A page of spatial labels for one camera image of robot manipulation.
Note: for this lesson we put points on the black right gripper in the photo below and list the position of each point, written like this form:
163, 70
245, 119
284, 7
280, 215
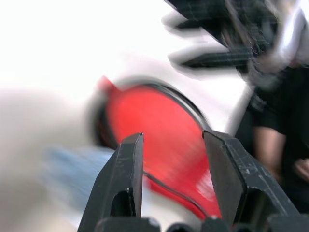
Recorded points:
256, 26

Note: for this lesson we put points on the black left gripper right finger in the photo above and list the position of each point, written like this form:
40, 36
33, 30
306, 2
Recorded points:
231, 174

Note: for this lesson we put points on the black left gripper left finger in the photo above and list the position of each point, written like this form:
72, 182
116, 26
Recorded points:
125, 169

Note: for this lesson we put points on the person's bare hand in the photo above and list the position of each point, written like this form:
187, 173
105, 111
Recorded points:
303, 165

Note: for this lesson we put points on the light blue flat item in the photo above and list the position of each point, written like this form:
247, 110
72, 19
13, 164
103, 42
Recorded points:
79, 166

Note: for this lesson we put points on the person in black shirt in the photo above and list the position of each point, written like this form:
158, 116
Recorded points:
289, 101

